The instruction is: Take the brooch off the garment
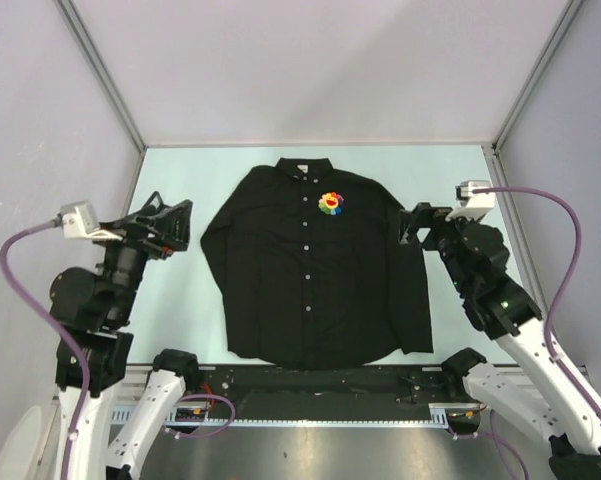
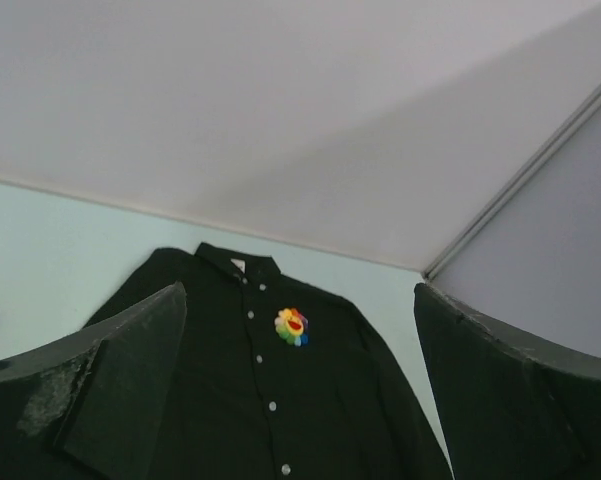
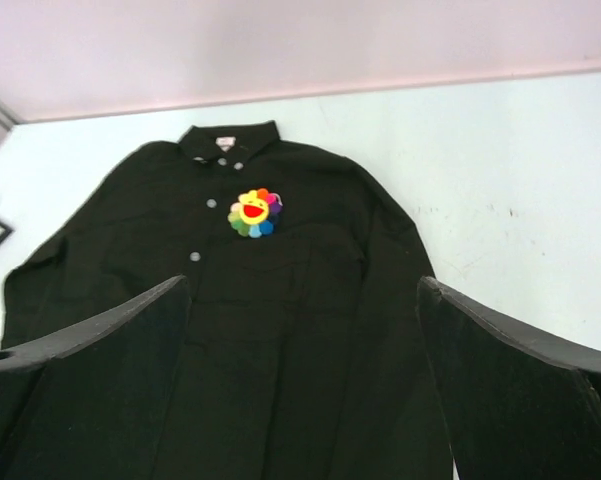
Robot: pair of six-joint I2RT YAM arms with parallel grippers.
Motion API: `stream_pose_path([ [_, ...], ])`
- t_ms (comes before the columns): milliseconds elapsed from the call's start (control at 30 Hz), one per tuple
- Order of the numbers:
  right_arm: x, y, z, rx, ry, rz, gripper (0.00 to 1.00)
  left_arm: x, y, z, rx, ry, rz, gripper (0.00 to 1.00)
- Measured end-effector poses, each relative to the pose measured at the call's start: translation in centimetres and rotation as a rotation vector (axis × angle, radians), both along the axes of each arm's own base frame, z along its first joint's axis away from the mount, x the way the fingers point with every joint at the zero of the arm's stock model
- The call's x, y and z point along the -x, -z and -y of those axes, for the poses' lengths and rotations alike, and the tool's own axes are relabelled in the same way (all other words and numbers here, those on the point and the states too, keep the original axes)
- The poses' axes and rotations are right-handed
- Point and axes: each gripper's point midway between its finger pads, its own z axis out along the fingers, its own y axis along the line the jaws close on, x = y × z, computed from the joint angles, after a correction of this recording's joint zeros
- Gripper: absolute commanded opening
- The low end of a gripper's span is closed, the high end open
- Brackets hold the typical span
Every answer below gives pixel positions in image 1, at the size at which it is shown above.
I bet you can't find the colourful flower plush brooch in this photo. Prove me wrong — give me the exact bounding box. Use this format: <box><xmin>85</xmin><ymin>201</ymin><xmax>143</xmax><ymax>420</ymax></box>
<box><xmin>318</xmin><ymin>192</ymin><xmax>344</xmax><ymax>216</ymax></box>

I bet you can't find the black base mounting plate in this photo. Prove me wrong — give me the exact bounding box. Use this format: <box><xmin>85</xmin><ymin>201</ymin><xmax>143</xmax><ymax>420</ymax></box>
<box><xmin>179</xmin><ymin>363</ymin><xmax>481</xmax><ymax>421</ymax></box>

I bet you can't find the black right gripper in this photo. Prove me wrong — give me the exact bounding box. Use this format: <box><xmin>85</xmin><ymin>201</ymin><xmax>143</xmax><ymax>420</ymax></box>
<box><xmin>396</xmin><ymin>202</ymin><xmax>480</xmax><ymax>293</ymax></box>

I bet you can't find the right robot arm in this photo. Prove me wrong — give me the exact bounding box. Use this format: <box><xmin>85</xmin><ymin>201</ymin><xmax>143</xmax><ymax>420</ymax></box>
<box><xmin>399</xmin><ymin>200</ymin><xmax>601</xmax><ymax>479</ymax></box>

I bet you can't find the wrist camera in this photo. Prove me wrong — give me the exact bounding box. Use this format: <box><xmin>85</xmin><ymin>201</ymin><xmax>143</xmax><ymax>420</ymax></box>
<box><xmin>445</xmin><ymin>180</ymin><xmax>496</xmax><ymax>222</ymax></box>
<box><xmin>59</xmin><ymin>200</ymin><xmax>100</xmax><ymax>239</ymax></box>

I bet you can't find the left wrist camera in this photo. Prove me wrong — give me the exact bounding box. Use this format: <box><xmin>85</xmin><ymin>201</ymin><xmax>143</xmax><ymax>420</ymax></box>
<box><xmin>59</xmin><ymin>200</ymin><xmax>100</xmax><ymax>239</ymax></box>

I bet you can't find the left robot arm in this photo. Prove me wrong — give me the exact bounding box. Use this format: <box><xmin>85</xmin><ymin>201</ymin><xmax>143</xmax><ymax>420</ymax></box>
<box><xmin>49</xmin><ymin>192</ymin><xmax>201</xmax><ymax>479</ymax></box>

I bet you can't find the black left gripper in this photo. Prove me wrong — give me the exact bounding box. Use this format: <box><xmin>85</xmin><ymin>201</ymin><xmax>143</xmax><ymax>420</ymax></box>
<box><xmin>89</xmin><ymin>197</ymin><xmax>192</xmax><ymax>321</ymax></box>

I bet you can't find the grey cable duct rail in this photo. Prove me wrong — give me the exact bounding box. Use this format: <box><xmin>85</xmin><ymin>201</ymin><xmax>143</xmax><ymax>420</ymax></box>
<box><xmin>107</xmin><ymin>405</ymin><xmax>486</xmax><ymax>435</ymax></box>

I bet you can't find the black button-up shirt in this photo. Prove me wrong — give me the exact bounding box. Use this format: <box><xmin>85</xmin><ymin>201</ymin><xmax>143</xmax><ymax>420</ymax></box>
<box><xmin>201</xmin><ymin>158</ymin><xmax>433</xmax><ymax>370</ymax></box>

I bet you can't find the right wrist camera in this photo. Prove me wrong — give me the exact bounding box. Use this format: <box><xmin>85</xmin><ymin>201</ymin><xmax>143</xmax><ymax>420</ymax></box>
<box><xmin>445</xmin><ymin>180</ymin><xmax>496</xmax><ymax>222</ymax></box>

